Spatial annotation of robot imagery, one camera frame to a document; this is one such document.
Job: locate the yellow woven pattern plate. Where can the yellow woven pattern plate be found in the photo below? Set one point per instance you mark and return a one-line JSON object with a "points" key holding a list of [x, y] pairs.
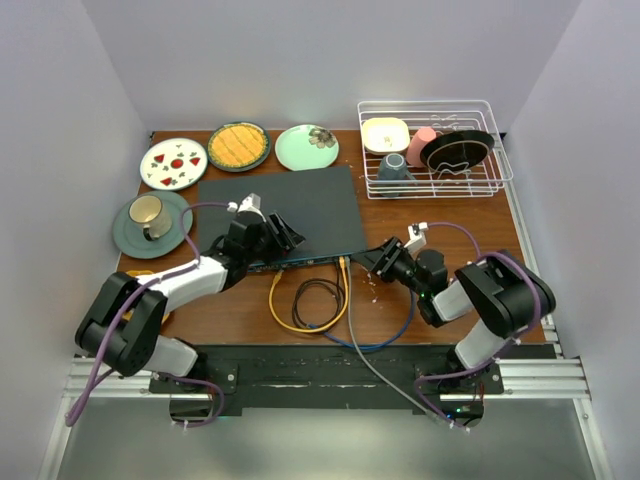
{"points": [[238, 147]]}

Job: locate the white strawberry pattern plate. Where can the white strawberry pattern plate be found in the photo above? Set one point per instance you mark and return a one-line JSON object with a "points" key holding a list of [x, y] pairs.
{"points": [[174, 164]]}

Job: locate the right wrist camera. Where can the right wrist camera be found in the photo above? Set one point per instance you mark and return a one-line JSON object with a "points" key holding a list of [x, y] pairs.
{"points": [[417, 237]]}

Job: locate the grey green saucer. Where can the grey green saucer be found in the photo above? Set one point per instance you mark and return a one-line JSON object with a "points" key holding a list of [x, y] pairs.
{"points": [[128, 235]]}

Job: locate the mint green flower plate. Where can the mint green flower plate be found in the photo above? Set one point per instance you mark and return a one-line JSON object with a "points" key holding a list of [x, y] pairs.
{"points": [[306, 147]]}

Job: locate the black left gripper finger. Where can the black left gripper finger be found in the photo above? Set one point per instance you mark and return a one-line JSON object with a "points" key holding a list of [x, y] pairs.
{"points": [[290, 237], [281, 237]]}

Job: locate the yellow scalloped plate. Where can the yellow scalloped plate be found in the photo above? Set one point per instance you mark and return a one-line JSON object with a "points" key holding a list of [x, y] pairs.
{"points": [[138, 273]]}

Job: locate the cream square bowl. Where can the cream square bowl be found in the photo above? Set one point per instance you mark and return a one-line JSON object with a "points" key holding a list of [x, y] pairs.
{"points": [[385, 135]]}

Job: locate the white wire dish rack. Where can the white wire dish rack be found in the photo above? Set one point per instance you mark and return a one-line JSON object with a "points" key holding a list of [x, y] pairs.
{"points": [[444, 116]]}

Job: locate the black round plate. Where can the black round plate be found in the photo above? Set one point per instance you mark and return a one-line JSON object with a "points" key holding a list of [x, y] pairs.
{"points": [[457, 151]]}

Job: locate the cream ceramic mug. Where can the cream ceramic mug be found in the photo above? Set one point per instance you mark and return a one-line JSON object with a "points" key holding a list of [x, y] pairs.
{"points": [[151, 215]]}

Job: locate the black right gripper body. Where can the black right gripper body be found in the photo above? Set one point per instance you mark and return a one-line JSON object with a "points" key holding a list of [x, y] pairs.
{"points": [[400, 267]]}

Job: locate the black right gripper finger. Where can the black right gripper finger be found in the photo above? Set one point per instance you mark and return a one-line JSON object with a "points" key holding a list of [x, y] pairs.
{"points": [[371, 260], [390, 246]]}

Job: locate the grey blue mug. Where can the grey blue mug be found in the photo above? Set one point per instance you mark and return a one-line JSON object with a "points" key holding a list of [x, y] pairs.
{"points": [[393, 167]]}

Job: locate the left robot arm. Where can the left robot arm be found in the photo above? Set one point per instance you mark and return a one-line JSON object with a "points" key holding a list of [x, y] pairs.
{"points": [[123, 325]]}

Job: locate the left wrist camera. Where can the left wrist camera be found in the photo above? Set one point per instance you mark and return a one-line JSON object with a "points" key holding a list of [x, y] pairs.
{"points": [[251, 203]]}

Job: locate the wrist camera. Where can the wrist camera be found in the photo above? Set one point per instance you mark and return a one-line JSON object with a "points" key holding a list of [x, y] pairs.
{"points": [[251, 203], [417, 237]]}

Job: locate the black network switch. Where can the black network switch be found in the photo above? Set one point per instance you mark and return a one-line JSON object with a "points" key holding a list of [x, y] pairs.
{"points": [[319, 204]]}

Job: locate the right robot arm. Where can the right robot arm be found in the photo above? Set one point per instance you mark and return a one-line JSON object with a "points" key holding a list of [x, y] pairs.
{"points": [[508, 297]]}

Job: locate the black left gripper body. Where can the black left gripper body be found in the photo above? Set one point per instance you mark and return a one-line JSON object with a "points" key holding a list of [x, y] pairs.
{"points": [[263, 249]]}

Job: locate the pink cup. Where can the pink cup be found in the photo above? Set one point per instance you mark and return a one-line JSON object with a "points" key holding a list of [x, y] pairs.
{"points": [[419, 140]]}

